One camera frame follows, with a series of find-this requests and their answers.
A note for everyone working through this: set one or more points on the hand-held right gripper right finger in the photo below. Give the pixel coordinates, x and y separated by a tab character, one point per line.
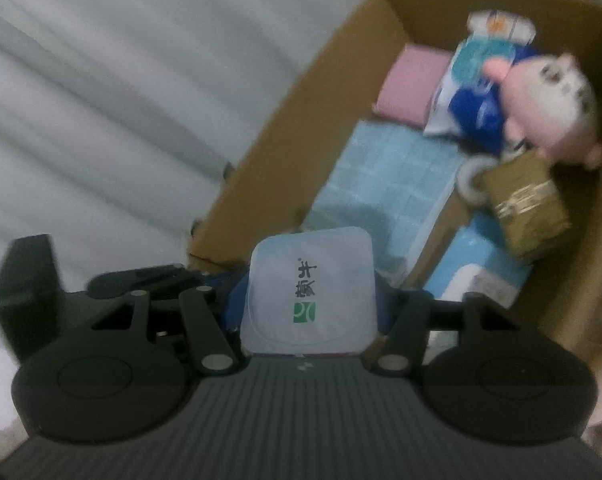
382	307

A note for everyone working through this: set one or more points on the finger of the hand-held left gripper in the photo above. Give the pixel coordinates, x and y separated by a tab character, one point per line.
131	277

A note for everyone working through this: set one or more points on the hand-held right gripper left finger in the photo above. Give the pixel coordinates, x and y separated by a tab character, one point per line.
232	307

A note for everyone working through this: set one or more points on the white and blue box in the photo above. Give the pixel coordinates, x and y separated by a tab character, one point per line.
486	257

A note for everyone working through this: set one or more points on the light blue towel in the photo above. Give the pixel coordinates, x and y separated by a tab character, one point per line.
381	180

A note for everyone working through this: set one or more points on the white tape roll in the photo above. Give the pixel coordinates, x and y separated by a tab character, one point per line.
465	180

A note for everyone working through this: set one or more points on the gold box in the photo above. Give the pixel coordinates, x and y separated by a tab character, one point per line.
526	205

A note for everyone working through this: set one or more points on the brown cardboard box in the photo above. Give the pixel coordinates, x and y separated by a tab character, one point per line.
281	135

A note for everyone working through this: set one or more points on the blue tissue pack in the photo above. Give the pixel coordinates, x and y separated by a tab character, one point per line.
473	105

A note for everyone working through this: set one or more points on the pink sponge pad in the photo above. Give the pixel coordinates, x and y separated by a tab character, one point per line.
411	85

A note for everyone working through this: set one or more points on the small pink white plush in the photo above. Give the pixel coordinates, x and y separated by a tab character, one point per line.
556	105

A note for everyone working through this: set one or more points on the white printed packet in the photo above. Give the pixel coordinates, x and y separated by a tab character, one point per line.
501	25

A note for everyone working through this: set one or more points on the white curtain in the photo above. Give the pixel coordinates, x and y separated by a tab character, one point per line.
106	85

